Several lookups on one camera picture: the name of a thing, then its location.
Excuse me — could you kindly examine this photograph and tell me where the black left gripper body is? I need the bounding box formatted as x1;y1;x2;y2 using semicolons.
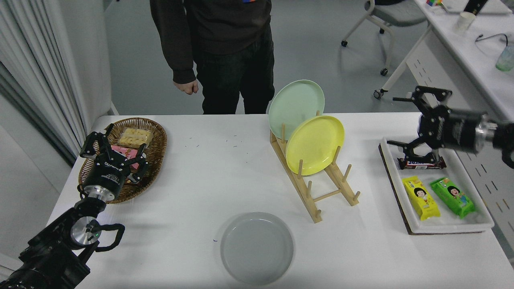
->
82;156;130;193

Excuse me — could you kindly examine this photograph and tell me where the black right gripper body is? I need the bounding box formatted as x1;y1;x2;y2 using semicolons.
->
418;105;482;154

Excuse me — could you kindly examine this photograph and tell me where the grey plate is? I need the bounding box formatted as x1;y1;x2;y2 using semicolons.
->
220;212;294;286

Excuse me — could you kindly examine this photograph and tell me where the yellow plate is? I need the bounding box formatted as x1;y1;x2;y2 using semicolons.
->
286;116;345;176

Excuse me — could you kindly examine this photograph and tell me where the wooden plate rack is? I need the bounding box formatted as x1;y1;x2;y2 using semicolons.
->
270;110;361;224

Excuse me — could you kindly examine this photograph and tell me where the pale green plate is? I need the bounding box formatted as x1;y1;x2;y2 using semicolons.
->
268;79;325;141

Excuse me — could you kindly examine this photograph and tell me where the person's right hand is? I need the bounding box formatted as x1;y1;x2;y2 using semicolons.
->
173;79;199;96

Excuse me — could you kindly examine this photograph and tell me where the brown snickers bar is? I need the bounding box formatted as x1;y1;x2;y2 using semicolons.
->
398;157;447;170

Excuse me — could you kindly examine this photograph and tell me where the pink snack pack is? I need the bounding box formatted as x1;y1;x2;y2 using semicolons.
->
110;144;147;171

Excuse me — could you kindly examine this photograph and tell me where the brown wicker basket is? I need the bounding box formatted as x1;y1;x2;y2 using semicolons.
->
79;117;167;204

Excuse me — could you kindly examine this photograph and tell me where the clear pack of biscuits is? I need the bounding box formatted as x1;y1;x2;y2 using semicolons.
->
118;127;155;149

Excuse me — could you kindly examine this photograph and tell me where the yellow snack pack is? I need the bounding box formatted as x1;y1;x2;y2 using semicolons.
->
402;176;441;221

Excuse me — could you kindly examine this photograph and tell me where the white desk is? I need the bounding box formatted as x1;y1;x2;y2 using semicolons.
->
373;0;514;257

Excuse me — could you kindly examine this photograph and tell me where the green snack pack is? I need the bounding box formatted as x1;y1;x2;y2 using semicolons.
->
430;177;476;219

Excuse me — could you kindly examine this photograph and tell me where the translucent green cup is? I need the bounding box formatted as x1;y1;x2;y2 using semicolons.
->
496;44;514;73

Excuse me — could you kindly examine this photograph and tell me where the white lined tray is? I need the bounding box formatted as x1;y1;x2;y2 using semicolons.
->
378;136;495;235

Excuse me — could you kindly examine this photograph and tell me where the white paper cup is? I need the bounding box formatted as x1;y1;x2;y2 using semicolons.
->
457;12;477;31

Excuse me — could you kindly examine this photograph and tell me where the grey office chair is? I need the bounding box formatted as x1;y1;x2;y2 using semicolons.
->
341;0;428;77

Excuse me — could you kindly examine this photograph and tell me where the white curtain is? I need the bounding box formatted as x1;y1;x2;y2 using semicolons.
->
0;0;89;167

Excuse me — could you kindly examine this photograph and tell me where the white laptop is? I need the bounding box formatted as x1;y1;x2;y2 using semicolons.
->
441;0;514;15

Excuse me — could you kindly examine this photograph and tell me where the person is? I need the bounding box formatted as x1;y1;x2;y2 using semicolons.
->
149;0;276;115

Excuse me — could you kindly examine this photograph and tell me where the black cable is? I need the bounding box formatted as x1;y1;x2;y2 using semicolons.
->
475;33;510;47

